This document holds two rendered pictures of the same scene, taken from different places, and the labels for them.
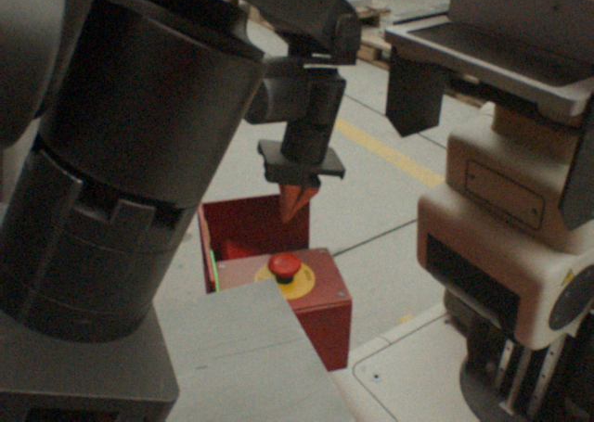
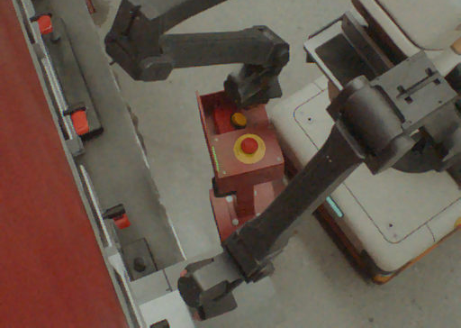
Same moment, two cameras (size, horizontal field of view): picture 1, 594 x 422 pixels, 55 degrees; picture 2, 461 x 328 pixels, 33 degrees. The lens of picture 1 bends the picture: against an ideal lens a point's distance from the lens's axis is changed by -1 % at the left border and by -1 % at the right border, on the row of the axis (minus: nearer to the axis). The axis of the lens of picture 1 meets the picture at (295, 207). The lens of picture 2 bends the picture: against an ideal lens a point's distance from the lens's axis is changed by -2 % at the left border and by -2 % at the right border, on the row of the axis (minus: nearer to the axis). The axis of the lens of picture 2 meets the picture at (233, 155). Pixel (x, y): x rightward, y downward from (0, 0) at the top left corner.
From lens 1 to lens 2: 126 cm
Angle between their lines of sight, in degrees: 37
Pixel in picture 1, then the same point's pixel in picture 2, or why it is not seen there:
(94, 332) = (221, 298)
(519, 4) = (371, 52)
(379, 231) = not seen: outside the picture
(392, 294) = (335, 4)
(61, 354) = (217, 305)
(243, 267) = (227, 140)
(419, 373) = not seen: hidden behind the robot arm
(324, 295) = (269, 159)
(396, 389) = (322, 128)
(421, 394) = not seen: hidden behind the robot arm
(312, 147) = (263, 92)
